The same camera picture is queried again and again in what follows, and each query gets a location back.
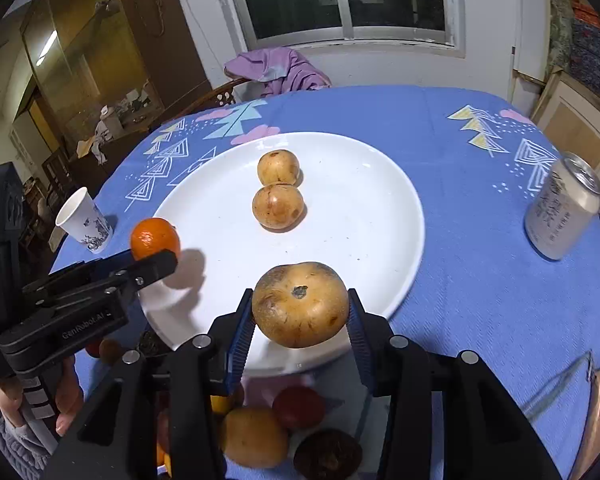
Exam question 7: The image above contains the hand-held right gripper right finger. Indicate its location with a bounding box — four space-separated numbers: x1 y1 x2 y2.
345 287 563 480

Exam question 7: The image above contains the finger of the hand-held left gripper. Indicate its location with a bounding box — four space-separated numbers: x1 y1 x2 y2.
50 254 134 284
22 249 180 312

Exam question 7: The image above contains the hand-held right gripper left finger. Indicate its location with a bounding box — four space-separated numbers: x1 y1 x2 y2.
42 289 258 480

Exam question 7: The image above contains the orange mandarin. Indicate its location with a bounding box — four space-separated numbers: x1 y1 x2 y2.
130 216 182 262
100 338 125 367

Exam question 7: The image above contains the dark water chestnut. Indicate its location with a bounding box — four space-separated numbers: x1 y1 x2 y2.
136 329 173 358
293 428 363 480

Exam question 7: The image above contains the white plate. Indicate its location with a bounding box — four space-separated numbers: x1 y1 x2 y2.
137 131 426 376

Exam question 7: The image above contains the person's left hand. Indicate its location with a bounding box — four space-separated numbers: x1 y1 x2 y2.
0 355 86 438

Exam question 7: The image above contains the white printed paper cup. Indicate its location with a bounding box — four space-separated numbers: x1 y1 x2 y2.
55 186 113 252

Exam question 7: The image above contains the dark red tomato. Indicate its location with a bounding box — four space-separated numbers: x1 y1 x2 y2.
271 385 327 431

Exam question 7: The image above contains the dark wooden chair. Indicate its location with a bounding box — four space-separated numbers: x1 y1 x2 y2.
42 150 76 211

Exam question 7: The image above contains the crumpled paper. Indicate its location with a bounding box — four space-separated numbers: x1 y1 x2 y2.
77 132 111 166

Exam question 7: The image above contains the wicker chair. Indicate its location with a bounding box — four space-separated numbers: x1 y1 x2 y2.
150 77 251 128

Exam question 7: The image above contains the wooden glass cabinet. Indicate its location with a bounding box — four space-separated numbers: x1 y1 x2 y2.
20 0 213 181

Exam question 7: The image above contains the purple cloth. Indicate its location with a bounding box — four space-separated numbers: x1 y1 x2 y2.
224 46 332 97

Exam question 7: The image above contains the white drink can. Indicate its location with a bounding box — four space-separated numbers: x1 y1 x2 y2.
524 151 600 262

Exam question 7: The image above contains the white framed window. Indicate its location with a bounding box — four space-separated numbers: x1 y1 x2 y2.
220 0 466 58

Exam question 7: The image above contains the white door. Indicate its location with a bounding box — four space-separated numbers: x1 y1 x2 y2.
510 0 551 116

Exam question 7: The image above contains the stack of patterned boxes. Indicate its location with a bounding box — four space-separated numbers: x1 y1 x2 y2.
545 0 600 116

